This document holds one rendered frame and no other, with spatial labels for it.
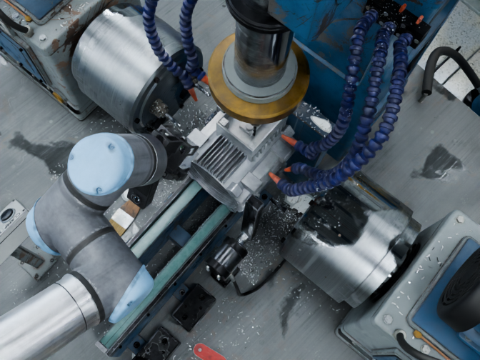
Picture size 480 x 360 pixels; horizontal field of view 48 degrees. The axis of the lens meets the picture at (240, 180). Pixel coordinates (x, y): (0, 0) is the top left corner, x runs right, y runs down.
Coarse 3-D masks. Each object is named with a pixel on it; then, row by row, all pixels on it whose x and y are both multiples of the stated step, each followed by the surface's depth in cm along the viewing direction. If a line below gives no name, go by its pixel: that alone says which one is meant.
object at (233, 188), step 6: (288, 126) 118; (282, 132) 118; (288, 132) 118; (294, 132) 119; (192, 150) 116; (228, 186) 114; (234, 186) 113; (234, 192) 114; (240, 192) 114; (234, 210) 125
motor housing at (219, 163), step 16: (208, 128) 120; (208, 144) 118; (224, 144) 116; (272, 144) 119; (288, 144) 121; (208, 160) 114; (224, 160) 113; (240, 160) 116; (256, 160) 117; (272, 160) 118; (192, 176) 127; (208, 176) 129; (224, 176) 114; (240, 176) 116; (256, 176) 117; (208, 192) 129; (224, 192) 128; (240, 208) 120
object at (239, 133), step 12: (228, 120) 116; (216, 132) 117; (228, 132) 112; (240, 132) 115; (252, 132) 114; (264, 132) 115; (276, 132) 116; (240, 144) 112; (264, 144) 115; (252, 156) 113
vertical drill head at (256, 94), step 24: (264, 0) 69; (240, 24) 78; (216, 48) 96; (240, 48) 83; (264, 48) 80; (288, 48) 83; (216, 72) 94; (240, 72) 90; (264, 72) 86; (288, 72) 92; (216, 96) 93; (240, 96) 92; (264, 96) 91; (288, 96) 93; (240, 120) 94; (264, 120) 93
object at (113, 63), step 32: (96, 32) 116; (128, 32) 116; (160, 32) 118; (96, 64) 116; (128, 64) 114; (160, 64) 114; (96, 96) 121; (128, 96) 115; (160, 96) 122; (128, 128) 122
